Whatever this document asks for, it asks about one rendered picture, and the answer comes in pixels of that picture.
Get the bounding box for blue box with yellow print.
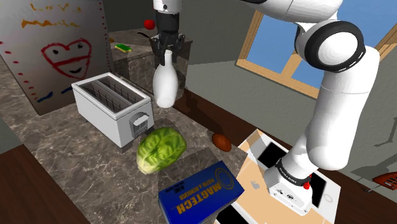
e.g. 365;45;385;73
158;160;246;224

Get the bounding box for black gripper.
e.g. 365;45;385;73
150;11;186;66

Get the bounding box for white vase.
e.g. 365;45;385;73
152;49;179;109

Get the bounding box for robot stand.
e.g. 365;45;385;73
213;128;342;224

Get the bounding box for white toaster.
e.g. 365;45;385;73
71;72;155;148

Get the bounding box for wooden framed window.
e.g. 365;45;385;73
235;9;397;100

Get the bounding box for brown egg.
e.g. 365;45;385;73
211;133;233;153

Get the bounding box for green lettuce head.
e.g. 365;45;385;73
136;127;188;176

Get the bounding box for green sponge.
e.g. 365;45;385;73
115;43;133;53

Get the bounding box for white fridge with child's drawing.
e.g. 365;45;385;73
0;0;115;116

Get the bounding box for red flat object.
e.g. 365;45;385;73
372;171;397;191

